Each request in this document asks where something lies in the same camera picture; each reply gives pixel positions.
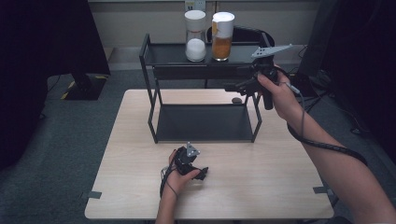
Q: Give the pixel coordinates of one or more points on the black office chair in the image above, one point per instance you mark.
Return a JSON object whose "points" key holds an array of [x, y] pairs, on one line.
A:
{"points": [[246, 34]]}

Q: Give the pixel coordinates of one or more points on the orange powder jar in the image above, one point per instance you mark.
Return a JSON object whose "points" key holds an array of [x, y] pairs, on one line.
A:
{"points": [[222, 46]]}

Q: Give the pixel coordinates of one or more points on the grey upright panel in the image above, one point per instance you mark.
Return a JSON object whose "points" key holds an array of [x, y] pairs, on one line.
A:
{"points": [[317, 40]]}

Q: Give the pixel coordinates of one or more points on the black metal shelf rack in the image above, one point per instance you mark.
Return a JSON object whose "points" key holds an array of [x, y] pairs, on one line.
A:
{"points": [[204, 123]]}

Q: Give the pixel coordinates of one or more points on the white powder jar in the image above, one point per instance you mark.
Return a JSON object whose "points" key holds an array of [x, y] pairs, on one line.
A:
{"points": [[195, 46]]}

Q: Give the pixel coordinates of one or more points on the dark curtain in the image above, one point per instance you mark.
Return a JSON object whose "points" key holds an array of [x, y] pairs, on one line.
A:
{"points": [[37, 62], [367, 62]]}

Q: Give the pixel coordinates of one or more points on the small dark round object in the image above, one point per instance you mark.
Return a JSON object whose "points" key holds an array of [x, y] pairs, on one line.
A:
{"points": [[236, 100]]}

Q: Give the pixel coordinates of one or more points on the white wall socket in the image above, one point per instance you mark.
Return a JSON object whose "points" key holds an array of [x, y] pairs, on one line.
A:
{"points": [[199, 3]]}

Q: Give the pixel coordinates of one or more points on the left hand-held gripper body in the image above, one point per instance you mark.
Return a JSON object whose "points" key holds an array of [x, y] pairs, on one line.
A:
{"points": [[183, 161]]}

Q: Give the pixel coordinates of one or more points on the person's right hand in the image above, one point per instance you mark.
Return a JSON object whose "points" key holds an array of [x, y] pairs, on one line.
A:
{"points": [[286, 99]]}

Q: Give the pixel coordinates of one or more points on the person's left hand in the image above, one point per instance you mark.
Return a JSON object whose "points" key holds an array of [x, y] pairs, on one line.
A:
{"points": [[176, 183]]}

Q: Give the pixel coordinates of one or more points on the grey tape piece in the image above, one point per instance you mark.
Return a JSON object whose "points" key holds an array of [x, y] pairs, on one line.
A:
{"points": [[322, 189], [93, 195]]}

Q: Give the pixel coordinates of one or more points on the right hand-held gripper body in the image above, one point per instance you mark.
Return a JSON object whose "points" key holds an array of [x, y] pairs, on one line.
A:
{"points": [[264, 65]]}

